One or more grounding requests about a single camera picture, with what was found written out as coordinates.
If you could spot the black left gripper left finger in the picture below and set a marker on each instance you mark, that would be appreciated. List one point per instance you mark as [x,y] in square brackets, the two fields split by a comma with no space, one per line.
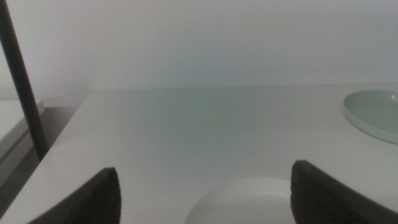
[99,199]

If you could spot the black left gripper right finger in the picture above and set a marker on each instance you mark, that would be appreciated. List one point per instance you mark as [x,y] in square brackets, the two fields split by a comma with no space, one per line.
[317,199]

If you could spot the white shallow bowl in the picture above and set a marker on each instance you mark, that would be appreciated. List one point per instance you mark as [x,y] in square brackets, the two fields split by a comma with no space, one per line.
[242,202]

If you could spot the pale green shallow bowl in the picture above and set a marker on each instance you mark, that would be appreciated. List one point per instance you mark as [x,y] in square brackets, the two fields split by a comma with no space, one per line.
[376,112]

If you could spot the dark thin pole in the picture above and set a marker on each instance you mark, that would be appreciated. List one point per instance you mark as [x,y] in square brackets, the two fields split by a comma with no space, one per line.
[22,84]

